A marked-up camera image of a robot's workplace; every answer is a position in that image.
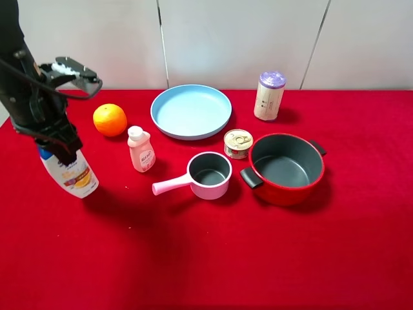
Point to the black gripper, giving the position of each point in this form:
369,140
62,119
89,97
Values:
36,111

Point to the white shampoo bottle blue cap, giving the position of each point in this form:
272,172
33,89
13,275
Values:
77,178

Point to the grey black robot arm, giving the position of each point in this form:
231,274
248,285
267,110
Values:
15,55

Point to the orange fruit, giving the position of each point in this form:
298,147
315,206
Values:
110,120

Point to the small pink bottle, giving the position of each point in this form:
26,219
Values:
141,150

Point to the light blue plate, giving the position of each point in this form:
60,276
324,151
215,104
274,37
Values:
191,112

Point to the small tin can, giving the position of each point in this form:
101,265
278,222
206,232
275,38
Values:
237,143

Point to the purple bag roll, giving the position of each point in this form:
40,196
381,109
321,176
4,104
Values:
269,94

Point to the red tablecloth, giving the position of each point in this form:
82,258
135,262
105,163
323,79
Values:
348,246

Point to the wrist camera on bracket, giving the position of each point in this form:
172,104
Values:
67,70

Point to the pink saucepan with handle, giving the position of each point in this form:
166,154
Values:
207,173

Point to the red pot black handles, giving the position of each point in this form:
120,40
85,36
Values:
283,168

